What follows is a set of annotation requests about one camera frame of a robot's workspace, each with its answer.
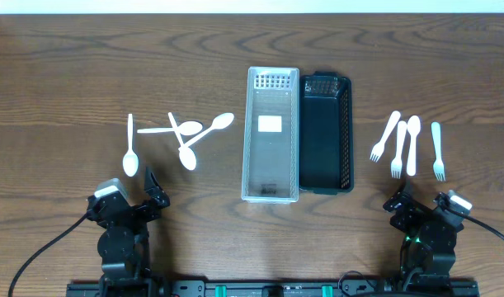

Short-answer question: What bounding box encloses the white plastic spoon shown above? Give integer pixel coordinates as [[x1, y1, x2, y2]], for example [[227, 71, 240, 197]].
[[122, 114, 139, 177]]

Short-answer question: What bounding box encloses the white spoon group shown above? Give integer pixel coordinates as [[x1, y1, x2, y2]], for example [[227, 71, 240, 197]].
[[406, 115, 421, 177]]

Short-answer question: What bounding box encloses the white fork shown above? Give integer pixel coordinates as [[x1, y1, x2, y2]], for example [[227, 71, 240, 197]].
[[370, 111, 401, 163], [390, 120, 407, 179]]

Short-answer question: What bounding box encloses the white spoon diagonal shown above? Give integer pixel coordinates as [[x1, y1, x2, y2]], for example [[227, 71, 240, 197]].
[[179, 112, 234, 150]]

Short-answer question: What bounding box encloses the clear plastic basket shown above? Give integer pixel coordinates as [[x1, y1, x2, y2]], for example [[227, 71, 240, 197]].
[[241, 66, 299, 204]]

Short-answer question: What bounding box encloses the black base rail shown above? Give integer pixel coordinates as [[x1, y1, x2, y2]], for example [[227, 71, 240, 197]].
[[66, 279, 480, 297]]

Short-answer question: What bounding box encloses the white label in basket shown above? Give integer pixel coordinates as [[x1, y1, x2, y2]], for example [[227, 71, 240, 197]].
[[258, 115, 282, 133]]

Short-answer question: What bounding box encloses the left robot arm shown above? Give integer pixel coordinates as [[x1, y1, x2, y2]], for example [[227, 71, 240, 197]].
[[87, 167, 170, 281]]

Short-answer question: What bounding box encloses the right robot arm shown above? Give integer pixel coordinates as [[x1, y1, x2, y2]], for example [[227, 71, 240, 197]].
[[383, 180, 472, 290]]

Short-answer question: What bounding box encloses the white spoon pointing down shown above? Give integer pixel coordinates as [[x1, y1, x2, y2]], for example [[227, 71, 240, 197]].
[[168, 112, 196, 171]]

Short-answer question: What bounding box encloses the black plastic basket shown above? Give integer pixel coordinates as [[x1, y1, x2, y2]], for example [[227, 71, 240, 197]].
[[299, 71, 354, 195]]

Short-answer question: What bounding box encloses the pale blue fork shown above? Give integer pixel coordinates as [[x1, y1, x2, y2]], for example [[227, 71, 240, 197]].
[[431, 122, 445, 182]]

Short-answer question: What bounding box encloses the white spoon horizontal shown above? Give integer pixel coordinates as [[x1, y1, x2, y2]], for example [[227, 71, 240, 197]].
[[137, 121, 203, 136]]

